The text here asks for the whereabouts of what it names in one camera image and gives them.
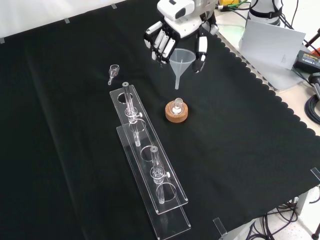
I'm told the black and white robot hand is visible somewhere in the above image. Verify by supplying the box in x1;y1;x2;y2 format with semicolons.
143;0;220;74

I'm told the clear plastic funnel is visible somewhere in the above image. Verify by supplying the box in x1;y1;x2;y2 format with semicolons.
169;48;197;91

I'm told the small round-bottom glass flask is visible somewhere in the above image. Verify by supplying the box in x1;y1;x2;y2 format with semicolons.
169;97;185;116

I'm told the small glass weighing funnel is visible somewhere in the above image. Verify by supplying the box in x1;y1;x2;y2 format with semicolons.
107;64;121;87

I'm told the clear acrylic funnel stand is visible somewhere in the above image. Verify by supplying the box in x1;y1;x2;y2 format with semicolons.
109;81;193;240

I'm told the black bench cloth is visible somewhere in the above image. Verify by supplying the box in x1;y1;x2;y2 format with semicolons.
0;0;320;240

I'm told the black power adapter yellow label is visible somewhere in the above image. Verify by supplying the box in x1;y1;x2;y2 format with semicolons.
291;49;320;75

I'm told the brown cork ring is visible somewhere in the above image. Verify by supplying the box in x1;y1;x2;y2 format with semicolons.
164;99;189;124

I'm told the grey metal base plate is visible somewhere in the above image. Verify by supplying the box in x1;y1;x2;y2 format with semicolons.
246;56;311;91

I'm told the coiled black cable bundle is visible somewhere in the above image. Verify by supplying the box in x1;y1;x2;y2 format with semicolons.
303;94;320;124

